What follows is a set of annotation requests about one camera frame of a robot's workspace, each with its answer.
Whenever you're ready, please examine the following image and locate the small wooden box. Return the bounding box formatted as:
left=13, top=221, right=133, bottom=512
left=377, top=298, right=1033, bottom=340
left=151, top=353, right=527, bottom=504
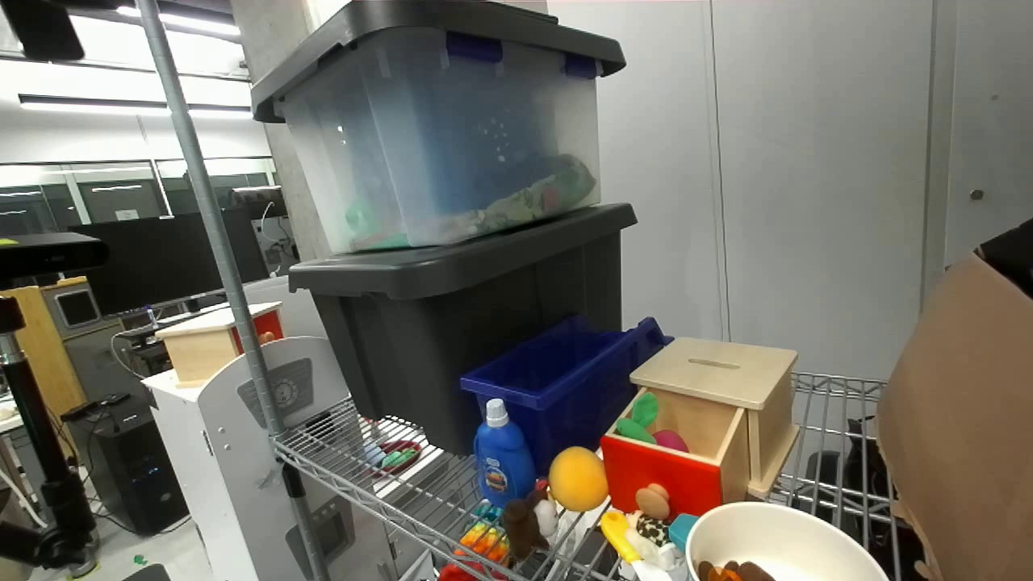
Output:
left=151, top=300, right=286, bottom=388

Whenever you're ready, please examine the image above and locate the blue plastic bin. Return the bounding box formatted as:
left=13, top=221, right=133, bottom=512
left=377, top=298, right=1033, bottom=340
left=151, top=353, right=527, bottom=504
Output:
left=458, top=313, right=675, bottom=479

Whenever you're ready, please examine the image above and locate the teal block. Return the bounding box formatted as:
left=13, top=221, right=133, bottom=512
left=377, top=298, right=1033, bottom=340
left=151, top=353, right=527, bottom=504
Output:
left=666, top=511, right=701, bottom=553

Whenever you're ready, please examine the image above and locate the white spotted toy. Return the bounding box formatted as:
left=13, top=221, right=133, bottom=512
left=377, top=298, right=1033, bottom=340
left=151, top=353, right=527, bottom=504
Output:
left=628, top=512, right=692, bottom=581

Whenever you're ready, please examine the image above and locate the brown plush toy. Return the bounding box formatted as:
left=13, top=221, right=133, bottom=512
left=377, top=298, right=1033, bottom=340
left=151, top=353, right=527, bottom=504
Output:
left=694, top=557, right=778, bottom=581

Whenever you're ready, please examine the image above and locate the packet with coloured items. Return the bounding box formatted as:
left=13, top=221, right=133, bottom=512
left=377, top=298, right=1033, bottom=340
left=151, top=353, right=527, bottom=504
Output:
left=354, top=419, right=444, bottom=479

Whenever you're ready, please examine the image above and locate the green toy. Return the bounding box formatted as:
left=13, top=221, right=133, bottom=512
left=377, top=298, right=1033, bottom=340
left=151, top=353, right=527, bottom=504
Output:
left=612, top=391, right=666, bottom=446

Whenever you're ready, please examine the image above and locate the clear storage bin dark lid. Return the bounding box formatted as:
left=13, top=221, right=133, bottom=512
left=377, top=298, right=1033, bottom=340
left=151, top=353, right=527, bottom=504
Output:
left=248, top=0, right=628, bottom=257

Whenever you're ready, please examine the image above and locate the wooden box with red drawer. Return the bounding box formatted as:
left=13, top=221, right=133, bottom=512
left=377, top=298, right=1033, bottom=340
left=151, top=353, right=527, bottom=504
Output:
left=597, top=334, right=799, bottom=520

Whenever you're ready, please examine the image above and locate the rainbow coloured toy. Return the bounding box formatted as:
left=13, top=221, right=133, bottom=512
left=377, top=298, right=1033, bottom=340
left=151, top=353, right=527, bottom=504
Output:
left=437, top=517, right=512, bottom=581

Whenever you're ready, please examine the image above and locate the light wooden cabinet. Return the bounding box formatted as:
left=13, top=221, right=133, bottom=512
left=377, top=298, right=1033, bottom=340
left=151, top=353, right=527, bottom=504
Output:
left=0, top=275, right=92, bottom=429

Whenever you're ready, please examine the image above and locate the white cabinet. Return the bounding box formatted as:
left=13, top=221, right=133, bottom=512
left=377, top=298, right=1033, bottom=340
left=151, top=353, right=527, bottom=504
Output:
left=142, top=331, right=400, bottom=581

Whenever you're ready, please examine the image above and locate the small dark brown toy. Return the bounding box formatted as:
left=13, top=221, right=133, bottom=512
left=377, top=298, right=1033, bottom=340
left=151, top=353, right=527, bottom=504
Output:
left=500, top=497, right=545, bottom=565

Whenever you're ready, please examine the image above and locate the white pot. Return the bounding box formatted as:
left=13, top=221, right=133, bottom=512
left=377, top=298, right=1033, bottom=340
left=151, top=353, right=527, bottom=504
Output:
left=684, top=500, right=890, bottom=581

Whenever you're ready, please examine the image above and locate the yellow ball toy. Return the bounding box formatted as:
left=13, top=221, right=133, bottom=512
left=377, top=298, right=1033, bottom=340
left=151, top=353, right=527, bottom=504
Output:
left=545, top=446, right=612, bottom=512

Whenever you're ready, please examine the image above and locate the dark grey storage tote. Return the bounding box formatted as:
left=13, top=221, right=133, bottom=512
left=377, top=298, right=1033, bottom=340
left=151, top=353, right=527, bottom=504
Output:
left=286, top=203, right=640, bottom=456

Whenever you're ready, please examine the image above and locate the yellow plastic toy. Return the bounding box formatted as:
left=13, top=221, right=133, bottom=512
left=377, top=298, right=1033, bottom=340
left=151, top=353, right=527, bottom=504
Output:
left=597, top=508, right=644, bottom=565

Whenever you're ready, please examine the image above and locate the black stand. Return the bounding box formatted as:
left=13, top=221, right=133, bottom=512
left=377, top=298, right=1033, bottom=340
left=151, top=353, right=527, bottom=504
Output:
left=0, top=228, right=109, bottom=575

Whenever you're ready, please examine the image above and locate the blue detergent bottle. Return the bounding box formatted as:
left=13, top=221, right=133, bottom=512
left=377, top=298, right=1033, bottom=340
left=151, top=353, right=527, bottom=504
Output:
left=471, top=396, right=539, bottom=517

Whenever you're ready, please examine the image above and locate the large cardboard box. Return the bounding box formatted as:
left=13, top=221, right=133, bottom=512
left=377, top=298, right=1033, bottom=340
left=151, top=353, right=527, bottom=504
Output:
left=873, top=217, right=1033, bottom=581

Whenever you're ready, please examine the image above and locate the wooden peg doll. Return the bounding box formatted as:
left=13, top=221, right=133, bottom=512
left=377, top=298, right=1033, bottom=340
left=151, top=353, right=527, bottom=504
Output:
left=631, top=481, right=675, bottom=522

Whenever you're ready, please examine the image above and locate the metal rack pole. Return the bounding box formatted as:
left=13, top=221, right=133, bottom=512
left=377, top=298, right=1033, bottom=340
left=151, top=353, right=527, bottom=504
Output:
left=133, top=0, right=331, bottom=581

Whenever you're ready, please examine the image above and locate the black overhead object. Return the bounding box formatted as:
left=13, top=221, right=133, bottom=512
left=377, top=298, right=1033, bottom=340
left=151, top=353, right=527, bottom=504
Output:
left=0, top=0, right=87, bottom=64

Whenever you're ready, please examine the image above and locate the black box unit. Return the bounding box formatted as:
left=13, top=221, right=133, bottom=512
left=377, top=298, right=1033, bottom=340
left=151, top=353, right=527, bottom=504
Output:
left=62, top=391, right=190, bottom=531

